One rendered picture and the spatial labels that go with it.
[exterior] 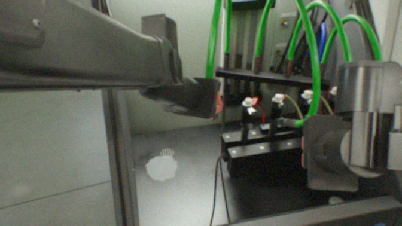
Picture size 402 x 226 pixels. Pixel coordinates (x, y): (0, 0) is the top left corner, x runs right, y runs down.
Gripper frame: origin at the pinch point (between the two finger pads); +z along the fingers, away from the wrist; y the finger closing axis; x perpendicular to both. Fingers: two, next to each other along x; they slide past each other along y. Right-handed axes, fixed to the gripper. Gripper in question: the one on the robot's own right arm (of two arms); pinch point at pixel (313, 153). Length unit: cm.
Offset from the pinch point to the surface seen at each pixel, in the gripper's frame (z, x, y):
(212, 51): 1.3, 17.2, 17.2
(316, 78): 8.9, -3.1, 14.9
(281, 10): 41, -2, 44
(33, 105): 210, 164, 34
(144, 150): 55, 39, 0
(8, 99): 215, 188, 39
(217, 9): 1.6, 16.7, 25.1
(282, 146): 36.5, -2.5, 2.6
